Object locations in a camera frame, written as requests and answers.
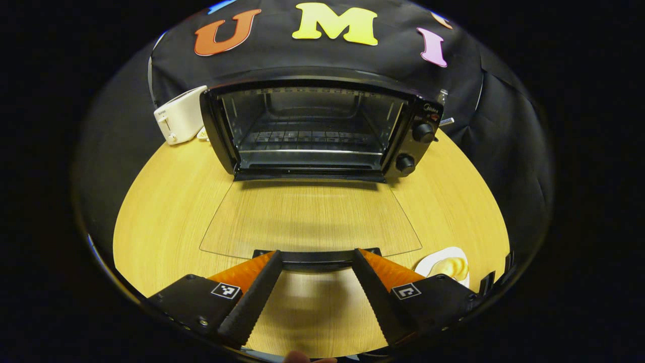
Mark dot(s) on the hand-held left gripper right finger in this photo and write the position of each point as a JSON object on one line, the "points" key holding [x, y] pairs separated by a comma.
{"points": [[380, 302]]}

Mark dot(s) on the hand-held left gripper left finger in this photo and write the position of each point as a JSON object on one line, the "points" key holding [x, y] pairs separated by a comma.
{"points": [[252, 302]]}

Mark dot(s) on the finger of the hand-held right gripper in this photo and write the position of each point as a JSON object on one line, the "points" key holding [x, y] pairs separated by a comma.
{"points": [[496, 277]]}

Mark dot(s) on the golden croissant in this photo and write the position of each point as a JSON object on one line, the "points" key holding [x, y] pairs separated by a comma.
{"points": [[451, 267]]}

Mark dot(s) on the black electric oven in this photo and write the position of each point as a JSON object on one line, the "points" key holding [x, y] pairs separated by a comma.
{"points": [[413, 151]]}

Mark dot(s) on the white plate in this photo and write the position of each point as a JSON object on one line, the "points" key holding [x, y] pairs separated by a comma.
{"points": [[428, 262]]}

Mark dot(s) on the white divided snack dish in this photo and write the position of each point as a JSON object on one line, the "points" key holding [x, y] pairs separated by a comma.
{"points": [[203, 134]]}

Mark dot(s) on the white toaster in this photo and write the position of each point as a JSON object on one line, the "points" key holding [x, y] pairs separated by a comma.
{"points": [[179, 116]]}

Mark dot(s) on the black backdrop cloth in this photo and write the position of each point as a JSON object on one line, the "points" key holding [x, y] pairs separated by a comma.
{"points": [[282, 55]]}

